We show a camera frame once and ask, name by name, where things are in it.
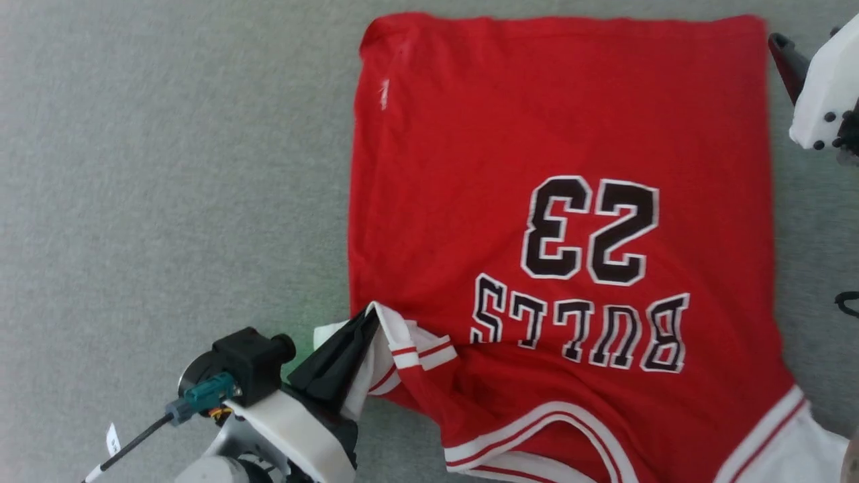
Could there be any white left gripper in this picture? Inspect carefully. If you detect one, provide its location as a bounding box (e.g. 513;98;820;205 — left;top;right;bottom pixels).
230;306;382;483

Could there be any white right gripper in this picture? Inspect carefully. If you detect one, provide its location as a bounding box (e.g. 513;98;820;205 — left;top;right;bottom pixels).
768;13;859;152

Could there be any red Bulls 23 jersey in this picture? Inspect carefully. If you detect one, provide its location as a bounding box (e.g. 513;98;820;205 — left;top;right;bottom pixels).
339;12;852;483

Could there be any grey fabric sofa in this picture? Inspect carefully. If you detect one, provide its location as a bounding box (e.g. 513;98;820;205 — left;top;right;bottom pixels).
0;0;859;483

